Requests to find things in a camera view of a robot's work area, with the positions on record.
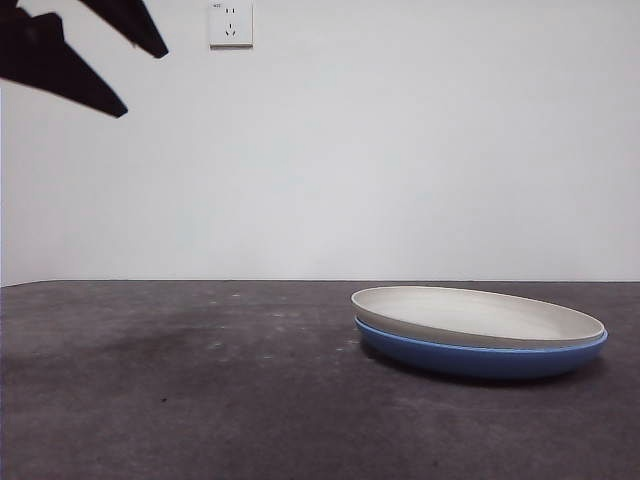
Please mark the white round plate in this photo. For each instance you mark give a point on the white round plate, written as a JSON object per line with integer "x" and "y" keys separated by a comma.
{"x": 475, "y": 315}

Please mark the blue round plate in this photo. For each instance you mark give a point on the blue round plate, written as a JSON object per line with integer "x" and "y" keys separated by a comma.
{"x": 475, "y": 362}

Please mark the white wall socket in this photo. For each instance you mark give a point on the white wall socket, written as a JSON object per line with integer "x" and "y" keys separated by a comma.
{"x": 231, "y": 30}

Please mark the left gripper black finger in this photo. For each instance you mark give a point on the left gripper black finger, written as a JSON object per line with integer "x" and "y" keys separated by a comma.
{"x": 135, "y": 25}
{"x": 45, "y": 60}

